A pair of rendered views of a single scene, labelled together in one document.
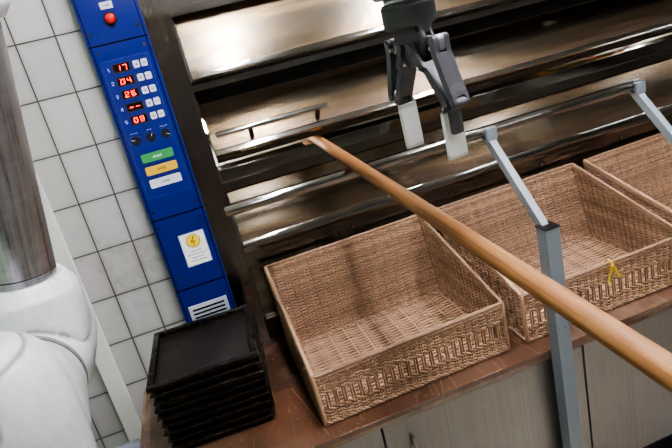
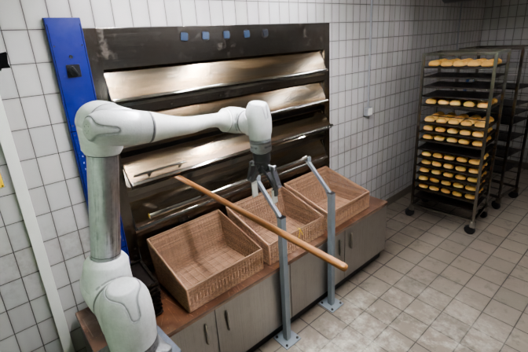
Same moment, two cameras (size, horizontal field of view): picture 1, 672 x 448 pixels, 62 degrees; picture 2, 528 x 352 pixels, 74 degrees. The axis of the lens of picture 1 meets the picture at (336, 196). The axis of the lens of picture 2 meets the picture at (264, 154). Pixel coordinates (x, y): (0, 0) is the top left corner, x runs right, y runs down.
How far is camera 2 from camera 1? 0.77 m
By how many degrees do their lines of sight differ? 26
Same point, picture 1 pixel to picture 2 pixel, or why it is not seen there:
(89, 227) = (55, 224)
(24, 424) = (146, 309)
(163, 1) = not seen: hidden behind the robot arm
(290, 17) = not seen: hidden behind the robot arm
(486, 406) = (254, 294)
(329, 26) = not seen: hidden behind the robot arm
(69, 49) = (58, 131)
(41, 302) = (122, 265)
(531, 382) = (271, 281)
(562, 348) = (284, 265)
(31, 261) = (118, 247)
